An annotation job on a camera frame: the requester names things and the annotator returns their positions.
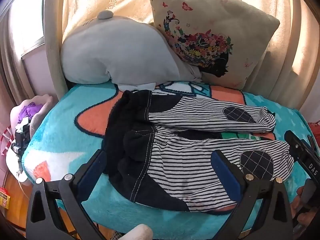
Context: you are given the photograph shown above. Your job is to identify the striped navy toddler pants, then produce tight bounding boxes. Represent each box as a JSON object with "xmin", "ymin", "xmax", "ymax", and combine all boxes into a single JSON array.
[{"xmin": 103, "ymin": 90, "xmax": 293, "ymax": 213}]

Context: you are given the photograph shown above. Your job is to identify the right human hand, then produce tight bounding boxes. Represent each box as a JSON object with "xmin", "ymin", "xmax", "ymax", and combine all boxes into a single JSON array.
[{"xmin": 290, "ymin": 186, "xmax": 315, "ymax": 227}]

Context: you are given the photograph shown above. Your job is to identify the red object at edge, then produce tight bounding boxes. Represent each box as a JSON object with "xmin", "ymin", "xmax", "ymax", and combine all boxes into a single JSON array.
[{"xmin": 308, "ymin": 120, "xmax": 320, "ymax": 144}]

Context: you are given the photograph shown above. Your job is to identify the yellow red box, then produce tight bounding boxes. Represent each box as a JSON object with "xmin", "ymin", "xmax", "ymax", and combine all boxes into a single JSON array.
[{"xmin": 0, "ymin": 187, "xmax": 11, "ymax": 210}]

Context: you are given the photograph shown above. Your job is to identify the beige curtain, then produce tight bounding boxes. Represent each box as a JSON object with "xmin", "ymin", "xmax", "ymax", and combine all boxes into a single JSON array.
[{"xmin": 0, "ymin": 0, "xmax": 320, "ymax": 111}]

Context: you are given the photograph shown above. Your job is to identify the black device beside bed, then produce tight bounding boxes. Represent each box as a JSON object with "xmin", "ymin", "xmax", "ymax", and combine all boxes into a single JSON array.
[{"xmin": 11, "ymin": 123, "xmax": 30, "ymax": 174}]

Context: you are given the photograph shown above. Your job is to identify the beige floral print cushion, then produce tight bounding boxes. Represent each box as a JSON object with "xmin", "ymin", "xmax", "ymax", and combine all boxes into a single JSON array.
[{"xmin": 150, "ymin": 0, "xmax": 280, "ymax": 90}]

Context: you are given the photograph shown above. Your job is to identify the white grey plush toy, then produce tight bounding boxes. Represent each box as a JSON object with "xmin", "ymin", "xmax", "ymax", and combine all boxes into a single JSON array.
[{"xmin": 60, "ymin": 10, "xmax": 201, "ymax": 92}]

